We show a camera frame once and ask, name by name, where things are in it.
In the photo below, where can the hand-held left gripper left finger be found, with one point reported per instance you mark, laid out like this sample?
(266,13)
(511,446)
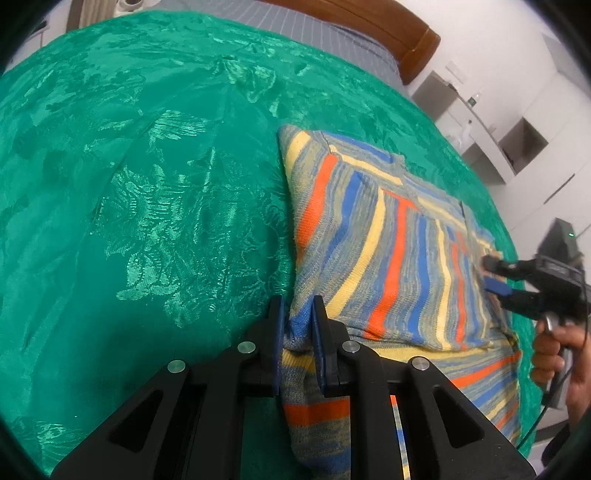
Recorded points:
(272,350)

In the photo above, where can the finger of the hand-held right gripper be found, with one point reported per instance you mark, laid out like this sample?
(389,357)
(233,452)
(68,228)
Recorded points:
(503,266)
(503,290)

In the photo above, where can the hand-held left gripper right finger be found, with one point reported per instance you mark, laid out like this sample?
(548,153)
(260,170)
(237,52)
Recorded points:
(323,355)

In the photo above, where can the striped knit sweater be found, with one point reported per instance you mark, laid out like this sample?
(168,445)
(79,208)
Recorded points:
(392,258)

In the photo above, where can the person's right hand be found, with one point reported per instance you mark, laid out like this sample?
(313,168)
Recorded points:
(577,369)

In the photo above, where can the white desk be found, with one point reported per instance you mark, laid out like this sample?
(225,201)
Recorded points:
(466,134)

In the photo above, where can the small bottle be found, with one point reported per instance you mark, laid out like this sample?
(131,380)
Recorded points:
(473,99)

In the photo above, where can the white wardrobe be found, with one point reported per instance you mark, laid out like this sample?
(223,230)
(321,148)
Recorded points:
(554,92)

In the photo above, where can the green patterned blanket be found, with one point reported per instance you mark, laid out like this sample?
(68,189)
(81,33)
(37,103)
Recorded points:
(138,207)

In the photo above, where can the wooden bed headboard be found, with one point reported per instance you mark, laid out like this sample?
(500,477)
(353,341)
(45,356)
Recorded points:
(392,27)

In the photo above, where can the grey bedsheet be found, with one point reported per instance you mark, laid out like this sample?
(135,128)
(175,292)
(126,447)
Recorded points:
(304,25)

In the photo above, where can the small white fan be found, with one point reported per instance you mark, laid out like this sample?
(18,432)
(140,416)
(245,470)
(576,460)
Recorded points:
(129,3)

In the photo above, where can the beige curtain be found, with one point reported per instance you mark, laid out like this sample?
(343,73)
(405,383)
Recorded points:
(90,11)

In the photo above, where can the white wall outlet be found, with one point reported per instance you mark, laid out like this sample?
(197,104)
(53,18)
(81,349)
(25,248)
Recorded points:
(455,74)

